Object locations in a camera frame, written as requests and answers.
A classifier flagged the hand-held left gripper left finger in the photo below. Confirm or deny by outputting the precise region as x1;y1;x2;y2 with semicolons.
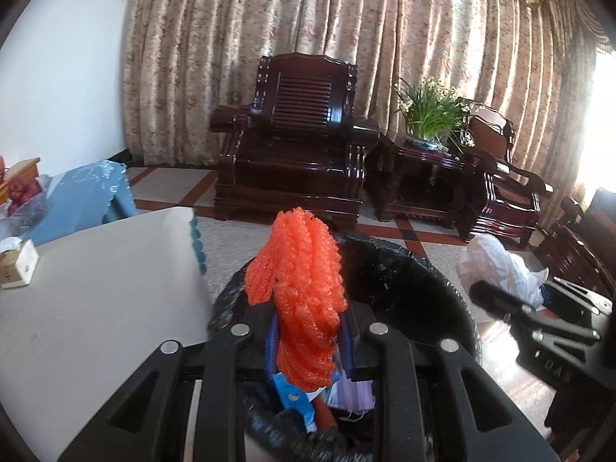
58;298;278;462

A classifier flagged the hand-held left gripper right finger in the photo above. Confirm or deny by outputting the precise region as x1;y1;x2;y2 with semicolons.
337;298;561;462

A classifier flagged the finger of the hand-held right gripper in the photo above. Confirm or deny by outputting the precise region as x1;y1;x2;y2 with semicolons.
469;280;529;321
551;276;615;313

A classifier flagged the pale pink face mask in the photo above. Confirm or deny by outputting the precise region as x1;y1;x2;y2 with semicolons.
330;366;376;420

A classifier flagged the light blue packet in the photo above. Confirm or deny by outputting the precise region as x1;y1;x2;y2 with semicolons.
272;373;321;433

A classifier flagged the orange red wrapper piece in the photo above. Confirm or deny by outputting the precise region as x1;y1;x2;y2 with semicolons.
313;391;340;432

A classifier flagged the orange foam fruit net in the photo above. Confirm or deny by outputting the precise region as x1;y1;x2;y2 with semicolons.
244;207;350;388

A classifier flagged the round bin with black bag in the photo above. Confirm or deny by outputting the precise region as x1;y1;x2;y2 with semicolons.
208;233;482;462

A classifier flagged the white plastic bag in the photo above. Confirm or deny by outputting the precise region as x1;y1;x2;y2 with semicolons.
456;234;550;308

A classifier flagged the dark wooden sofa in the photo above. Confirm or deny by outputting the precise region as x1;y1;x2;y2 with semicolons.
534;187;616;300

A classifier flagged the dark wooden cushioned armchair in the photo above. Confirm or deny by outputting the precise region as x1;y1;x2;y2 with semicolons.
457;101;555;251

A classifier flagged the blue scalloped table trim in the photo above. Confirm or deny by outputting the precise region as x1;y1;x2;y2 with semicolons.
189;216;207;276

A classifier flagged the dark wooden side table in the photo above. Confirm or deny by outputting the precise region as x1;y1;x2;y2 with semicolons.
366;132;482;230

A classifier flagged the dark wooden slatted armchair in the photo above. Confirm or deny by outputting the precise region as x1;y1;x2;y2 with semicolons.
212;53;381;230

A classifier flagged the potted green plant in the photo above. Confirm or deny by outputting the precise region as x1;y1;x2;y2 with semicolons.
393;77;478;152

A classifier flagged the beige tissue box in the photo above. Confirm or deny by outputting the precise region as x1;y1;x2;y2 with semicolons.
0;238;39;290

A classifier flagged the plastic bag of red fruit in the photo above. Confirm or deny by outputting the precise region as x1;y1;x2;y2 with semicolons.
0;174;52;240

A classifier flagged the beige patterned curtain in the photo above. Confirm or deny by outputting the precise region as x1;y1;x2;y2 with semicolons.
122;0;616;234

